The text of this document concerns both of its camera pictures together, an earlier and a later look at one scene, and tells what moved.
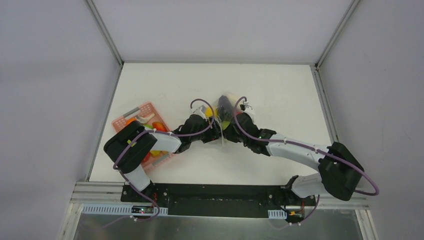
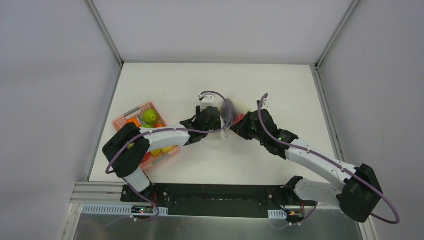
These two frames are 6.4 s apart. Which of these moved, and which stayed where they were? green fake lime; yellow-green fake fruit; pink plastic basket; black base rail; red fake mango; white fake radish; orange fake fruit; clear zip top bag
Moved: white fake radish; green fake lime; clear zip top bag
Stayed: black base rail; yellow-green fake fruit; orange fake fruit; red fake mango; pink plastic basket
